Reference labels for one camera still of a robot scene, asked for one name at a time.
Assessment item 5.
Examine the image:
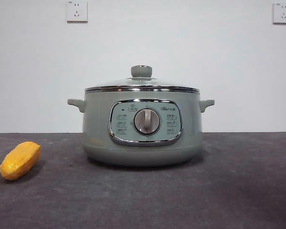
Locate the glass lid with green knob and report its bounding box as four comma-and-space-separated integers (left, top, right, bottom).
84, 64, 200, 93

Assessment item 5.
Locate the yellow corn cob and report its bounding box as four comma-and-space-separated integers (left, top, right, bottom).
0, 141, 41, 181

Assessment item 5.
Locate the sage green electric pot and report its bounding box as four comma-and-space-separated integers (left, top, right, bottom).
67, 90, 215, 167

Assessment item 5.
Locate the white wall socket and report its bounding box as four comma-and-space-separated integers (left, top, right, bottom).
273, 2, 286, 25
66, 0, 88, 23

